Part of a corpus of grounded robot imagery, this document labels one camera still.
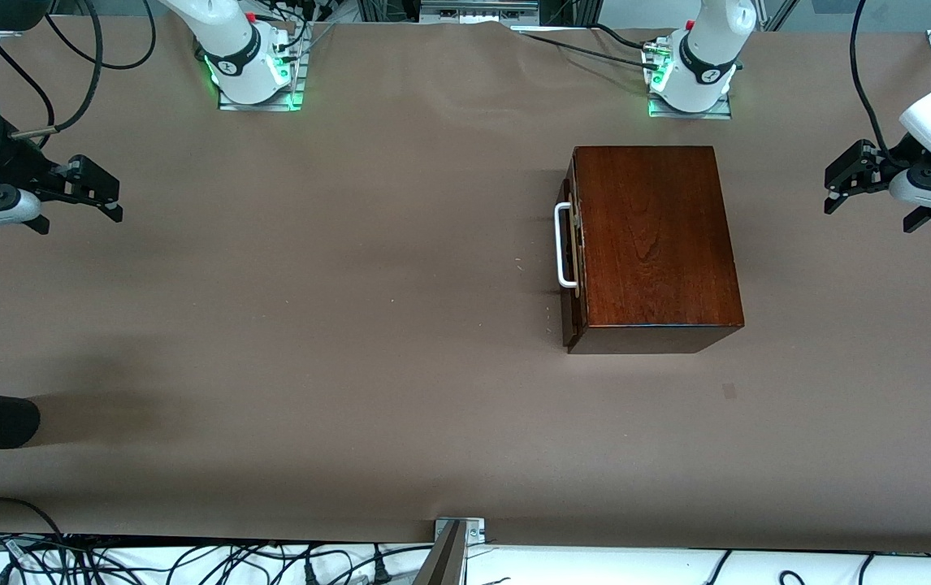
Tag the dark wooden cabinet box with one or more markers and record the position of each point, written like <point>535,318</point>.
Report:
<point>652,236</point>

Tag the small metal table bracket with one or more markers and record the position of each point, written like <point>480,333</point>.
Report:
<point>474,530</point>

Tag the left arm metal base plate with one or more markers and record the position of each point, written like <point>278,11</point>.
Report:
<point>689,115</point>

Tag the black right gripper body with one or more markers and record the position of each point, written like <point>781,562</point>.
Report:
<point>4,159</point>

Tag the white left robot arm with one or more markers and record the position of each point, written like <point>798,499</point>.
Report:
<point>705,57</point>

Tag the small grey tape patch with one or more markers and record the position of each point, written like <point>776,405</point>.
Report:
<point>729,390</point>

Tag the grey metal post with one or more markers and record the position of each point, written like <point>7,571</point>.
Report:
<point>443,561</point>

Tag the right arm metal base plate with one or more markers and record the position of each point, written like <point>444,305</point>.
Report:
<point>258,106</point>

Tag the black power plug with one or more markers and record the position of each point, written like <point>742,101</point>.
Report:
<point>311,574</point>
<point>381,570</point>

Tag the brown paper table cover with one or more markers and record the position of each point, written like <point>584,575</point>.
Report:
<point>352,406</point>

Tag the grey metal device box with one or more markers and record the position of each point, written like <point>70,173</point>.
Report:
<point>478,10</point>

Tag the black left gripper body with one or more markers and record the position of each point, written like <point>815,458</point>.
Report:
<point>898,158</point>

